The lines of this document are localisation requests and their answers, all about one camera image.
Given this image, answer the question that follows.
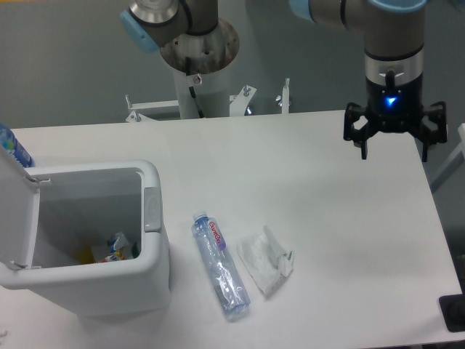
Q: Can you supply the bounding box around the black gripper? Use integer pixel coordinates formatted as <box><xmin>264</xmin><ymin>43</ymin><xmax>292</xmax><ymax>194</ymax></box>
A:
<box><xmin>343</xmin><ymin>74</ymin><xmax>448</xmax><ymax>162</ymax></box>

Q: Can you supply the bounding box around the clear plastic water bottle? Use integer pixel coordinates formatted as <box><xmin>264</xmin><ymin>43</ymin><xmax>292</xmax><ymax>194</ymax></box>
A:
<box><xmin>191</xmin><ymin>211</ymin><xmax>251</xmax><ymax>321</ymax></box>

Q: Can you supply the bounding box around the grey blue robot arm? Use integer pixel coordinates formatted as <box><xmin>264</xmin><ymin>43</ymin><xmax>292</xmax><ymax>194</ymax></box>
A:
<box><xmin>120</xmin><ymin>1</ymin><xmax>448</xmax><ymax>157</ymax></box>

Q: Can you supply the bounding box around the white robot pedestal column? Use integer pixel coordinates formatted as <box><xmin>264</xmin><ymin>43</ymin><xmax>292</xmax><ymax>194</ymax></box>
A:
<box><xmin>160</xmin><ymin>19</ymin><xmax>240</xmax><ymax>118</ymax></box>

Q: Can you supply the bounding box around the colourful trash in bin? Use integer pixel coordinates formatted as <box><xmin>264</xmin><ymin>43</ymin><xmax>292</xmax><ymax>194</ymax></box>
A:
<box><xmin>74</xmin><ymin>232</ymin><xmax>142</xmax><ymax>265</ymax></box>

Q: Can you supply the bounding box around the white metal base frame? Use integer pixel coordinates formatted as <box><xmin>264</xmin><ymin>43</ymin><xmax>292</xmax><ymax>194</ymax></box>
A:
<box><xmin>125</xmin><ymin>78</ymin><xmax>291</xmax><ymax>123</ymax></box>

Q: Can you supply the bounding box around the white plastic trash can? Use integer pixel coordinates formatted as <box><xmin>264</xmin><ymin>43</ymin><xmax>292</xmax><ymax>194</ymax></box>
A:
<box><xmin>1</xmin><ymin>151</ymin><xmax>171</xmax><ymax>316</ymax></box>

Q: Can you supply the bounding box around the black device at table edge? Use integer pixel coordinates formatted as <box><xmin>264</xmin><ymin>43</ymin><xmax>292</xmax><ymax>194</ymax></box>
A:
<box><xmin>439</xmin><ymin>294</ymin><xmax>464</xmax><ymax>333</ymax></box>

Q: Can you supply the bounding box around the white plastic bag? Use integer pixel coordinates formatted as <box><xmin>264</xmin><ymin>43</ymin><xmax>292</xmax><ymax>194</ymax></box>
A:
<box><xmin>237</xmin><ymin>225</ymin><xmax>295</xmax><ymax>297</ymax></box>

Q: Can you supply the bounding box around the black cable on pedestal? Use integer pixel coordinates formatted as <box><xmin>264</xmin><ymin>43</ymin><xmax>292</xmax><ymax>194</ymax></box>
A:
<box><xmin>185</xmin><ymin>55</ymin><xmax>206</xmax><ymax>119</ymax></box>

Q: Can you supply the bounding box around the blue labelled bottle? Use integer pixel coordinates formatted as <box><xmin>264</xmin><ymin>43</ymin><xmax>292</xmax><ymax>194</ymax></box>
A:
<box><xmin>1</xmin><ymin>124</ymin><xmax>36</xmax><ymax>168</ymax></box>

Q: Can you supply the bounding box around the white frame right edge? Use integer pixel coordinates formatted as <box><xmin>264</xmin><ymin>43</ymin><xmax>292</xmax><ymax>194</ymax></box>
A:
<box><xmin>430</xmin><ymin>123</ymin><xmax>464</xmax><ymax>193</ymax></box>

